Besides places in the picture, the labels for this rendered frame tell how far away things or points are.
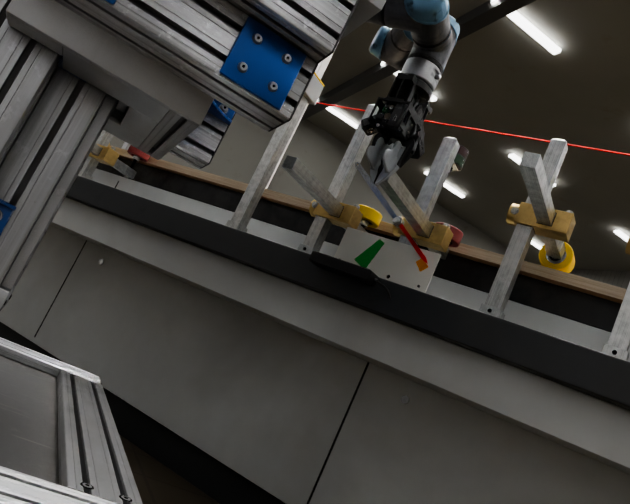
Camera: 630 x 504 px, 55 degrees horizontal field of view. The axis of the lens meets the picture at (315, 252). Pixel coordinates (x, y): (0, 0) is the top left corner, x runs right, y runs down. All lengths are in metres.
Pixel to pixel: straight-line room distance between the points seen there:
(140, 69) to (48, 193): 0.23
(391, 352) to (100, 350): 1.13
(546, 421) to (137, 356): 1.30
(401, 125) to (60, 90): 0.58
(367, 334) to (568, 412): 0.46
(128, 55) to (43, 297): 1.73
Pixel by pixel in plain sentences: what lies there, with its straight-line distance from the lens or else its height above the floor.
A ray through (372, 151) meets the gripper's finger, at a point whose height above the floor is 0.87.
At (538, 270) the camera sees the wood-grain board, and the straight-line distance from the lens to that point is 1.56.
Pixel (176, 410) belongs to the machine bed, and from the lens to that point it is 1.93.
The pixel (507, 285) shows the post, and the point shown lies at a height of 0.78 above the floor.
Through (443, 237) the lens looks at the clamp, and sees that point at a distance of 1.42.
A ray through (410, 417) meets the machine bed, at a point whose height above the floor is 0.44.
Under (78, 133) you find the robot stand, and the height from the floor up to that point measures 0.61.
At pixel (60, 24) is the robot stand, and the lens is 0.87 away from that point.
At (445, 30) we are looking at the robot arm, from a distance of 1.22.
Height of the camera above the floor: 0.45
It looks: 10 degrees up
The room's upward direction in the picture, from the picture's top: 25 degrees clockwise
